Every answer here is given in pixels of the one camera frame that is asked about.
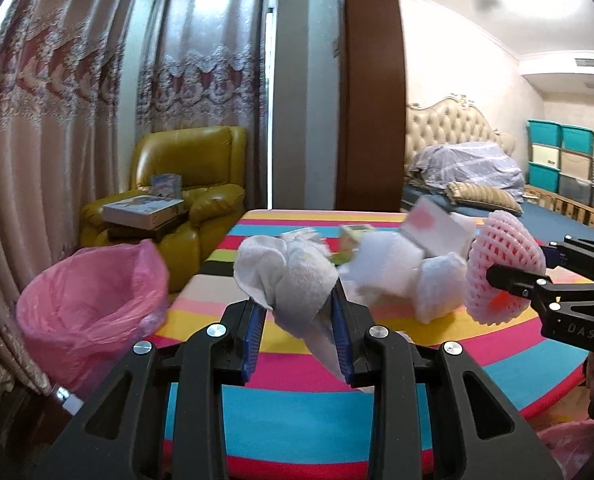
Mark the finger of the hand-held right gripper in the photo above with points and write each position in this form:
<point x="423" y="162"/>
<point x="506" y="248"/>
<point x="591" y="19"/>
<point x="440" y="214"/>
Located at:
<point x="584" y="255"/>
<point x="512" y="280"/>

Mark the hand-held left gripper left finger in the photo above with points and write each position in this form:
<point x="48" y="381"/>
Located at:
<point x="253" y="341"/>

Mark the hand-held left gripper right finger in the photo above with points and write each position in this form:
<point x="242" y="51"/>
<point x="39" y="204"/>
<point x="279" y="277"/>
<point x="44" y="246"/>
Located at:
<point x="342" y="345"/>

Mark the pink foam fruit net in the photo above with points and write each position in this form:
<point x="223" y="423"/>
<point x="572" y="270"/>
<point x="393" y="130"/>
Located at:
<point x="507" y="245"/>

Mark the white tissue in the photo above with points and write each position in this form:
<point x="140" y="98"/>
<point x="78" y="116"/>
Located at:
<point x="287" y="280"/>

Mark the white foam block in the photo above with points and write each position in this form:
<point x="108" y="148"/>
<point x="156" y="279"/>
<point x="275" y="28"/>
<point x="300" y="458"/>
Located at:
<point x="389" y="265"/>

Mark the yellow cardboard box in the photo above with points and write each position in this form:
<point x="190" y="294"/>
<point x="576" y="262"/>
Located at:
<point x="356" y="240"/>

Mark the bin with pink plastic bag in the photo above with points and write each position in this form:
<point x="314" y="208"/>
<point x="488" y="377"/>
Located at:
<point x="87" y="310"/>

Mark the blue bed mattress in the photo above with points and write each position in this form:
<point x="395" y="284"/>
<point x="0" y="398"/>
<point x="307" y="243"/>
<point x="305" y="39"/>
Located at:
<point x="552" y="217"/>

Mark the white foam sheet piece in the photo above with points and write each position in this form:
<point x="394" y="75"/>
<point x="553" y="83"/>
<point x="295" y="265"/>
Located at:
<point x="442" y="285"/>

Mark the gold striped pillow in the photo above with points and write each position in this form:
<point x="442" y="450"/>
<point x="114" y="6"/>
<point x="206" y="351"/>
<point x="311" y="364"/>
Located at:
<point x="487" y="197"/>

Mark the pink and white carton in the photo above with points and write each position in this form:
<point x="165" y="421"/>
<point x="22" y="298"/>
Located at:
<point x="432" y="227"/>

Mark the stack of plastic storage boxes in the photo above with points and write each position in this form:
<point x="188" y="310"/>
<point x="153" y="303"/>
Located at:
<point x="562" y="160"/>

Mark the crumpled white wrapper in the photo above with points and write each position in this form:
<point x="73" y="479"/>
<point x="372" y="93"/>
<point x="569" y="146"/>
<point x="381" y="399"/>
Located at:
<point x="304" y="237"/>

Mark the lilac striped duvet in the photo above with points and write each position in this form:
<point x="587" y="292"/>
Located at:
<point x="477" y="165"/>

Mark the pink plastic bag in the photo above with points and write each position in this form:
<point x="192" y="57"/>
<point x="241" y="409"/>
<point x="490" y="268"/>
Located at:
<point x="582" y="452"/>

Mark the cream tufted headboard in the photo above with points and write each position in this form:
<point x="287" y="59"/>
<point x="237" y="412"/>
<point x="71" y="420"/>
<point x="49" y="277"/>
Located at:
<point x="452" y="120"/>

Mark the flat white cardboard box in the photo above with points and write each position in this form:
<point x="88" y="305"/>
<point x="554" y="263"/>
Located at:
<point x="142" y="210"/>

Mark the small blue picture box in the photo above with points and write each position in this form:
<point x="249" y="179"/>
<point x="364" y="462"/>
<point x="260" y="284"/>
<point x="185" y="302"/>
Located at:
<point x="166" y="185"/>

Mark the yellow leather armchair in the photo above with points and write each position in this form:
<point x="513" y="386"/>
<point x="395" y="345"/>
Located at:
<point x="202" y="150"/>

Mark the brown wooden panel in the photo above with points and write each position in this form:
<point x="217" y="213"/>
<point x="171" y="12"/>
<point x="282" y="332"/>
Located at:
<point x="372" y="85"/>

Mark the narrow pink lace curtain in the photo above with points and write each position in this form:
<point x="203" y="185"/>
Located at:
<point x="202" y="60"/>

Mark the wide pink lace curtain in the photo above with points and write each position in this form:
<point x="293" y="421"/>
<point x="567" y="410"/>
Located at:
<point x="52" y="110"/>

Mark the wooden bed rail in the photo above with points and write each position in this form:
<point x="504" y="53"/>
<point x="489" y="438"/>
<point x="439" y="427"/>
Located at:
<point x="572" y="205"/>

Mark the silver metal bracket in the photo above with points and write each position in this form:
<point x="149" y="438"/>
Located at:
<point x="68" y="399"/>

